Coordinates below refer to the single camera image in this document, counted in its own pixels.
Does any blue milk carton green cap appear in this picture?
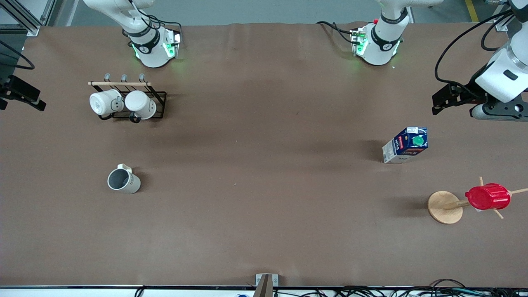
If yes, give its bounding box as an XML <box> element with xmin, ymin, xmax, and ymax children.
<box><xmin>382</xmin><ymin>126</ymin><xmax>429</xmax><ymax>165</ymax></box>

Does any white mug with grey inside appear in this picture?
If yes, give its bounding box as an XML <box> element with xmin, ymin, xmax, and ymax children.
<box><xmin>107</xmin><ymin>163</ymin><xmax>141</xmax><ymax>194</ymax></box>

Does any red plastic cup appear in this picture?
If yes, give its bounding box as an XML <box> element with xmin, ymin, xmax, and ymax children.
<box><xmin>465</xmin><ymin>183</ymin><xmax>512</xmax><ymax>211</ymax></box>

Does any white mug with labelled base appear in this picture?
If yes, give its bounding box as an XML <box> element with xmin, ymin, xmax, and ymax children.
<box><xmin>90</xmin><ymin>89</ymin><xmax>124</xmax><ymax>116</ymax></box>

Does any wooden mug tree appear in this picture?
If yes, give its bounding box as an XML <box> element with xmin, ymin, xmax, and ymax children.
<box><xmin>427</xmin><ymin>177</ymin><xmax>528</xmax><ymax>225</ymax></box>

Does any white mug with plain base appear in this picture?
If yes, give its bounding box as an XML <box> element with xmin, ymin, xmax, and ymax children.
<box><xmin>125</xmin><ymin>90</ymin><xmax>157</xmax><ymax>123</ymax></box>

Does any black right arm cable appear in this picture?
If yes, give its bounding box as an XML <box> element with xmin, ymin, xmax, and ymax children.
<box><xmin>0</xmin><ymin>40</ymin><xmax>35</xmax><ymax>70</ymax></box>

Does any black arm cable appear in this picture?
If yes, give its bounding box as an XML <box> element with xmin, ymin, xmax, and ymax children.
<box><xmin>0</xmin><ymin>40</ymin><xmax>35</xmax><ymax>70</ymax></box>
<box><xmin>435</xmin><ymin>10</ymin><xmax>514</xmax><ymax>88</ymax></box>

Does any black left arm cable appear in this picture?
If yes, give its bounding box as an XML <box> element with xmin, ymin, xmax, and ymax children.
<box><xmin>435</xmin><ymin>10</ymin><xmax>514</xmax><ymax>88</ymax></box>

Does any aluminium frame profile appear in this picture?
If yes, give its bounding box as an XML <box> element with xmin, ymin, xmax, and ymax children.
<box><xmin>0</xmin><ymin>0</ymin><xmax>57</xmax><ymax>37</ymax></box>

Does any black wire rack wooden bar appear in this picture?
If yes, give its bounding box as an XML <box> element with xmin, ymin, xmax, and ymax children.
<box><xmin>88</xmin><ymin>73</ymin><xmax>167</xmax><ymax>123</ymax></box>

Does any black left base cable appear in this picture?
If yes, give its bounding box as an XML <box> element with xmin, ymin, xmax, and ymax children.
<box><xmin>316</xmin><ymin>21</ymin><xmax>360</xmax><ymax>44</ymax></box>

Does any black base cable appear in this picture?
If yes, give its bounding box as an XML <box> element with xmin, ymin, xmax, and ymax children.
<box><xmin>316</xmin><ymin>21</ymin><xmax>360</xmax><ymax>44</ymax></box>
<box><xmin>148</xmin><ymin>15</ymin><xmax>183</xmax><ymax>36</ymax></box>

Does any black right base cable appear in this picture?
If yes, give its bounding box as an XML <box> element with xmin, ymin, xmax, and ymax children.
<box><xmin>148</xmin><ymin>15</ymin><xmax>183</xmax><ymax>36</ymax></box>

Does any black looped floor cable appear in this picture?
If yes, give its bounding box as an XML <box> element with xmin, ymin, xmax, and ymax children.
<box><xmin>429</xmin><ymin>279</ymin><xmax>467</xmax><ymax>290</ymax></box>

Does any black table edge rail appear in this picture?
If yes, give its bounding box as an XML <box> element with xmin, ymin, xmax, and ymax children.
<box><xmin>0</xmin><ymin>284</ymin><xmax>528</xmax><ymax>290</ymax></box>

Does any silver bracket with brown post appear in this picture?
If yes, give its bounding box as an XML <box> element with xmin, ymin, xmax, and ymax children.
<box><xmin>252</xmin><ymin>273</ymin><xmax>279</xmax><ymax>297</ymax></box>

